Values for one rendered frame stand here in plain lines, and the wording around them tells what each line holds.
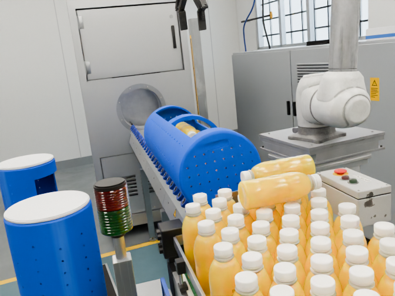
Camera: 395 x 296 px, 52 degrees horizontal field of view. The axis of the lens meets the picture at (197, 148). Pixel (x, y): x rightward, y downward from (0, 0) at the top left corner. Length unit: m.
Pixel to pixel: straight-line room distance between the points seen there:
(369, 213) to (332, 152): 0.63
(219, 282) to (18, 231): 0.76
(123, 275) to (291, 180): 0.44
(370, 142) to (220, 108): 5.16
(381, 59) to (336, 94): 1.25
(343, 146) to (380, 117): 1.07
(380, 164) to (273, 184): 1.95
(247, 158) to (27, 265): 0.78
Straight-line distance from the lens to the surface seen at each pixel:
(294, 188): 1.00
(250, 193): 0.96
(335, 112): 1.54
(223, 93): 6.88
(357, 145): 1.82
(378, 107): 2.82
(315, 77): 1.74
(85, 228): 1.42
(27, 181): 2.17
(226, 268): 0.83
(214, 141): 1.31
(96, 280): 1.51
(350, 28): 1.59
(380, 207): 1.17
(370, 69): 2.84
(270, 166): 1.12
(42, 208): 1.45
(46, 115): 6.24
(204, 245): 0.94
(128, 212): 0.81
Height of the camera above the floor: 1.48
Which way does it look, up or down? 13 degrees down
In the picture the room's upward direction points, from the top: 6 degrees counter-clockwise
